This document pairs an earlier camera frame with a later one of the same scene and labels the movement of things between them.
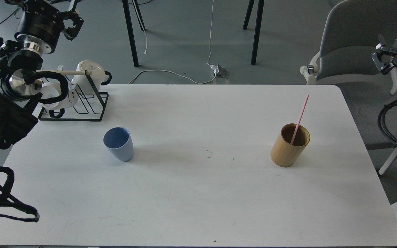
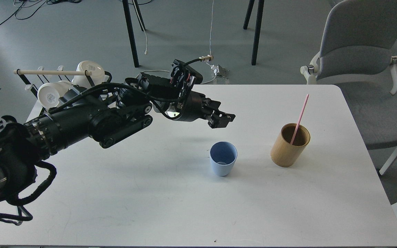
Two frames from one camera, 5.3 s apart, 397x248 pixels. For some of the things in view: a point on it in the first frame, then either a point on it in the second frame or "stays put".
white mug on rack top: x=80 y=82 stays put
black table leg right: x=258 y=28 stays put
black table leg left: x=125 y=5 stays put
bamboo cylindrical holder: x=282 y=154 stays put
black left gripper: x=41 y=25 to x=192 y=105
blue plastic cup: x=119 y=141 to x=223 y=155
